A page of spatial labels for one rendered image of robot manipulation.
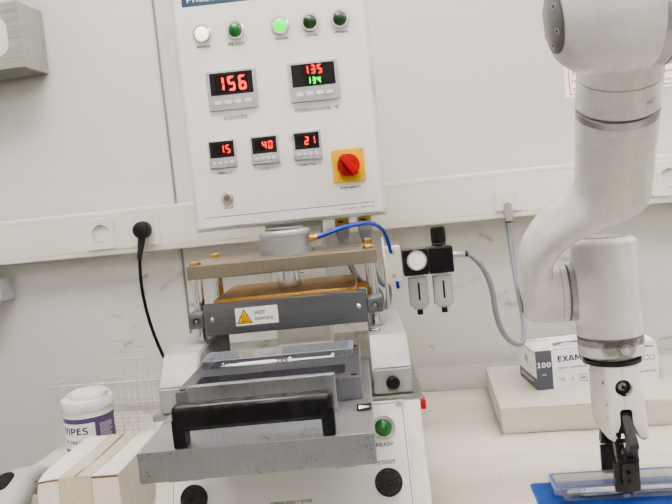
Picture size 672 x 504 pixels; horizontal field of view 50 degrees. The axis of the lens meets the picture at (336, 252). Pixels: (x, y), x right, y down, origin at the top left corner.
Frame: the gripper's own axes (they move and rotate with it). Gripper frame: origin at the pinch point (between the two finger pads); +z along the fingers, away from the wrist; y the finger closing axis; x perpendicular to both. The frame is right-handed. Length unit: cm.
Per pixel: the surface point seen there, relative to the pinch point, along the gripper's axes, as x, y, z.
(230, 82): 53, 23, -61
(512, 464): 12.7, 12.6, 3.4
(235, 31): 51, 22, -69
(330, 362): 35.7, -15.2, -21.1
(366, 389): 31.5, -18.9, -18.6
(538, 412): 6.0, 26.2, -0.1
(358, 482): 34.2, -12.4, -5.3
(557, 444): 4.4, 19.9, 3.4
